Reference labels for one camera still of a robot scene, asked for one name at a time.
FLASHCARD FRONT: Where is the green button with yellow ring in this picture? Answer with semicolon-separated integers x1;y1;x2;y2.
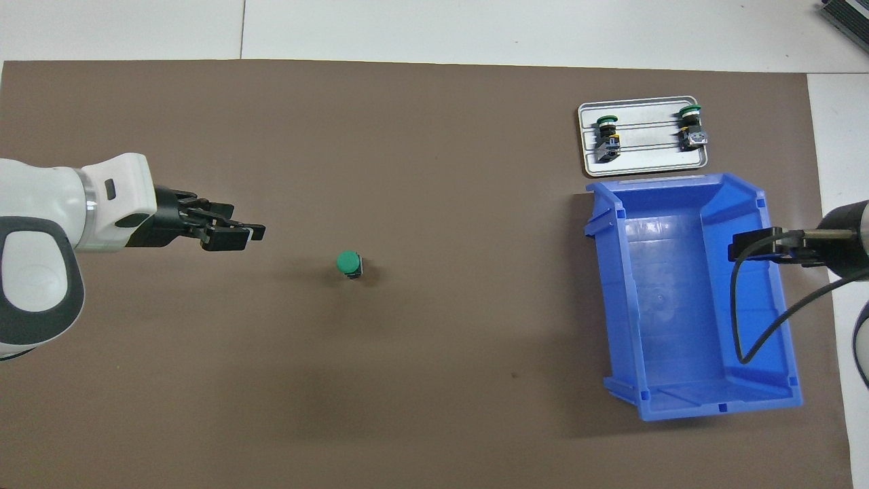
595;115;623;164

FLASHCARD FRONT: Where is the grey metal tray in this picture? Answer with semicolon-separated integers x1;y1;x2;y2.
578;96;709;179

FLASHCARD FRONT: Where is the grey ribbed device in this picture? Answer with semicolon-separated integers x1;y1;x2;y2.
819;0;869;47

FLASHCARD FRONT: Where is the brown table mat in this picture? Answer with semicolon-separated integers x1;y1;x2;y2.
0;60;855;489

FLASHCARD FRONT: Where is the green button with grey block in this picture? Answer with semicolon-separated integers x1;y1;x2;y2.
679;105;708;151

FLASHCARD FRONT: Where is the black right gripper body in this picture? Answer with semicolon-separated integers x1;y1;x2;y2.
817;202;869;279

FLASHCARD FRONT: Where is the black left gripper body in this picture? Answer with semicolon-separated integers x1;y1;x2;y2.
119;185;208;249

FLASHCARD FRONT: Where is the blue plastic storage bin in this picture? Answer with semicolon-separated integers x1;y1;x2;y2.
584;173;803;422

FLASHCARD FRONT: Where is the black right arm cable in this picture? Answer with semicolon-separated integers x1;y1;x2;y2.
730;230;869;395

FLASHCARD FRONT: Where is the green push button switch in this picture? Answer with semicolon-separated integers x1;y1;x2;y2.
336;250;365;280

